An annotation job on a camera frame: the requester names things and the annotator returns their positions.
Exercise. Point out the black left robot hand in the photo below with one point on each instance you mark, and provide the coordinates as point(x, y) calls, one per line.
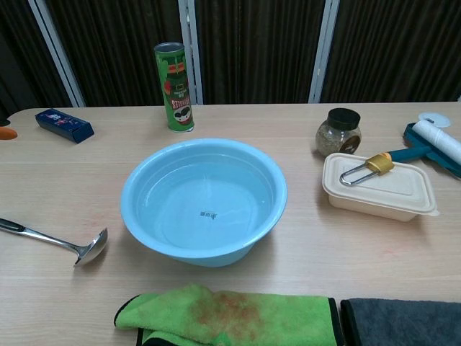
point(7, 133)

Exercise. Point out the steel ladle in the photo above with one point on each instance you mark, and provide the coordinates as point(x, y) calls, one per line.
point(88, 248)

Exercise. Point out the light blue plastic basin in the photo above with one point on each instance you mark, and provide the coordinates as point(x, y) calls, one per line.
point(203, 203)

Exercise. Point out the dark blue cardboard box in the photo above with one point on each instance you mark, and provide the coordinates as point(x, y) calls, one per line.
point(65, 125)

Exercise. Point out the green Pringles can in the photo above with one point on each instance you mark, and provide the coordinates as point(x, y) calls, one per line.
point(175, 90)

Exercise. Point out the green microfiber cloth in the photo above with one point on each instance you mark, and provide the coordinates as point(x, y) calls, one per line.
point(230, 320)

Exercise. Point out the glass jar with black lid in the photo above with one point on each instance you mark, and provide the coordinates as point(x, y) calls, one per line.
point(338, 135)

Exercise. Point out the brass padlock with long shackle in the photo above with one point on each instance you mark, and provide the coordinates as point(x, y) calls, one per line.
point(378, 164)

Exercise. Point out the beige lidded food container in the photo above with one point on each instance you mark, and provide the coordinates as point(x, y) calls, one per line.
point(378, 187)

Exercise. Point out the white round plastic lid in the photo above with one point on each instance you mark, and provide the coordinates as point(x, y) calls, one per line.
point(434, 119)

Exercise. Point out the teal lint roller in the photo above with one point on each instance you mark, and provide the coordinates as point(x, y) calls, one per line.
point(436, 144)

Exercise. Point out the grey microfiber cloth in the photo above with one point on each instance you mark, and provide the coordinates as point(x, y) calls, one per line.
point(403, 322)

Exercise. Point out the white partition frame post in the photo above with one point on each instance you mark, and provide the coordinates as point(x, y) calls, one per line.
point(324, 47)
point(191, 47)
point(57, 50)

